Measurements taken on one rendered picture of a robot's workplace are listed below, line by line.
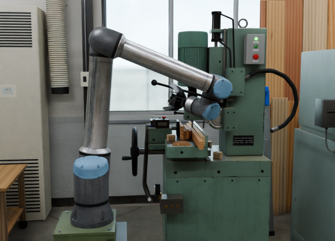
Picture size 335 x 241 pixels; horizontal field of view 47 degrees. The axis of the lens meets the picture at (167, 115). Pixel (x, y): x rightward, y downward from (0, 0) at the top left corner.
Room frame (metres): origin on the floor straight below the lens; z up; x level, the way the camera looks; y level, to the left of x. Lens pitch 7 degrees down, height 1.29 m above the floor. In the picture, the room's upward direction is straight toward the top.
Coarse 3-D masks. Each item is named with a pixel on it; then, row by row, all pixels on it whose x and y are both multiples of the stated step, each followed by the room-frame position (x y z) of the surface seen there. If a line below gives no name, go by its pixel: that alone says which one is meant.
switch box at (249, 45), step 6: (246, 36) 2.11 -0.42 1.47; (252, 36) 2.11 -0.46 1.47; (258, 36) 2.11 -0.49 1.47; (264, 36) 2.11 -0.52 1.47; (246, 42) 2.11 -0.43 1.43; (252, 42) 2.11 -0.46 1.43; (264, 42) 2.11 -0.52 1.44; (246, 48) 2.11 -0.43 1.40; (252, 48) 2.11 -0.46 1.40; (258, 48) 2.11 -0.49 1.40; (264, 48) 2.11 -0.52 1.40; (246, 54) 2.11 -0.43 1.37; (252, 54) 2.11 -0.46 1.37; (258, 54) 2.11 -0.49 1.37; (246, 60) 2.11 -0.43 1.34; (252, 60) 2.11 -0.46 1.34; (258, 60) 2.11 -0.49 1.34
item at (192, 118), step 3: (183, 108) 2.27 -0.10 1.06; (183, 111) 2.27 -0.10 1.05; (183, 114) 2.26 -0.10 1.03; (186, 114) 2.22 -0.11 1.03; (189, 114) 2.22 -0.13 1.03; (183, 117) 2.26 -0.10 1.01; (186, 117) 2.22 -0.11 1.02; (189, 117) 2.22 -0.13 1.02; (192, 117) 2.22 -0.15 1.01; (195, 117) 2.23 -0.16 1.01; (198, 117) 2.23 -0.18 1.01; (192, 120) 2.25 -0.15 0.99
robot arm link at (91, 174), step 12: (96, 156) 1.71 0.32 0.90; (84, 168) 1.58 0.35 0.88; (96, 168) 1.59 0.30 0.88; (108, 168) 1.65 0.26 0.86; (84, 180) 1.58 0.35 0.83; (96, 180) 1.58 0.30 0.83; (108, 180) 1.65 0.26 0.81; (84, 192) 1.58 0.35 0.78; (96, 192) 1.58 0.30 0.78; (108, 192) 1.65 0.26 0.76
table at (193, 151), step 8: (176, 136) 2.24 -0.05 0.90; (152, 144) 2.15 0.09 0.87; (160, 144) 2.15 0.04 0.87; (168, 144) 2.00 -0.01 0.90; (192, 144) 2.00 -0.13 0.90; (168, 152) 1.94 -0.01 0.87; (176, 152) 1.94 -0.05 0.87; (184, 152) 1.95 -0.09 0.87; (192, 152) 1.95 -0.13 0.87; (200, 152) 1.95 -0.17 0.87
